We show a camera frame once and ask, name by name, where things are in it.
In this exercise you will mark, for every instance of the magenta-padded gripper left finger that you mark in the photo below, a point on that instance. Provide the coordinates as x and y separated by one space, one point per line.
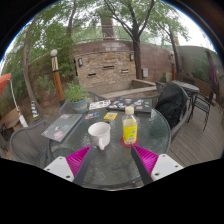
71 163

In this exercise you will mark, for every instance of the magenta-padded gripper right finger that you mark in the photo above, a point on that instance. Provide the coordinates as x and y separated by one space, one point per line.
151 163

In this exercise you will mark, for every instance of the clear bottle with yellow label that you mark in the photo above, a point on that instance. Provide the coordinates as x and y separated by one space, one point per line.
129 130

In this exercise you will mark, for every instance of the flat round red coaster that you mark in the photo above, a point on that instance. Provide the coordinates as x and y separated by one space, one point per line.
123 143

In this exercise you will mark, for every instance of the grey laptop with stickers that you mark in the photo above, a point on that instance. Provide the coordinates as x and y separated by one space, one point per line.
61 126

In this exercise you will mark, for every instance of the white mug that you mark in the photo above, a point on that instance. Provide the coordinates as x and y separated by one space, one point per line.
98 133

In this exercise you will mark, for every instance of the small colourful card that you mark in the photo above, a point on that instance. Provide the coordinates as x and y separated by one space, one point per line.
92 115

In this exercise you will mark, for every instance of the small yellow card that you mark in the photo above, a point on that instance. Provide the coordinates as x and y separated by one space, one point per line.
110 116

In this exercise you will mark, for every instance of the black jacket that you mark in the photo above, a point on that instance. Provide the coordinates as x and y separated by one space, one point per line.
171 105

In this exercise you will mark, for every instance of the black laptop with stickers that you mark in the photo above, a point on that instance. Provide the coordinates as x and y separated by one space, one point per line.
130 105

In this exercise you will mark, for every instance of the blue yellow striped cone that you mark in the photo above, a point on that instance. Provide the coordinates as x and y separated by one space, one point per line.
35 110

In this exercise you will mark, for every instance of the white canopy weight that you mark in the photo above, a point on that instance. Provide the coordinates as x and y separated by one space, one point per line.
23 121

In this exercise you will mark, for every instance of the white sticker sheet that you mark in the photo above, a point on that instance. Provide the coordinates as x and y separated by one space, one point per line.
99 104

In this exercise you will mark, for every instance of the potted green plant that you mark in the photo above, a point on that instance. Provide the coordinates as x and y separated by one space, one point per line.
76 96

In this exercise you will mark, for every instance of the low stone basin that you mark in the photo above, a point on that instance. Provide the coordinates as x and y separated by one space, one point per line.
133 90

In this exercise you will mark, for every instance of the wooden bench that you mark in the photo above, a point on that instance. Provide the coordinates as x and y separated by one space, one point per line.
10 118

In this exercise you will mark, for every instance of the dark metal chair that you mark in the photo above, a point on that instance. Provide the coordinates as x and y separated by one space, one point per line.
203 106

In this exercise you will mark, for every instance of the small round side table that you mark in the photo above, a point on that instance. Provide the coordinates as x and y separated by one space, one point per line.
186 87

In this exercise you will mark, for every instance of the leaning tree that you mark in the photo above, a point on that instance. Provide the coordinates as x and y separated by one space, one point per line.
26 73

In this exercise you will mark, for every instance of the orange canopy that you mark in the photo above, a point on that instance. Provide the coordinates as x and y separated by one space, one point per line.
4 83

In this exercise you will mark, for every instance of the dark-trunk tree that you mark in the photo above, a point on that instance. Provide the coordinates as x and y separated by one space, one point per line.
137 56

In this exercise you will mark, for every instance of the folded maroon umbrella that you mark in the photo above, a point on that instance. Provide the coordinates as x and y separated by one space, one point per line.
212 73

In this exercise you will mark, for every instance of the wooden lamp post with globe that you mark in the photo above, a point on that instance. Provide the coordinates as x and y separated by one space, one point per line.
57 80

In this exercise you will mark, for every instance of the grey wall box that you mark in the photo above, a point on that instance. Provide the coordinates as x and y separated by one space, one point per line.
145 72

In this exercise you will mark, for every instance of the wall lamp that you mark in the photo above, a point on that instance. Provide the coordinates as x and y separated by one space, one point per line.
80 62
131 57

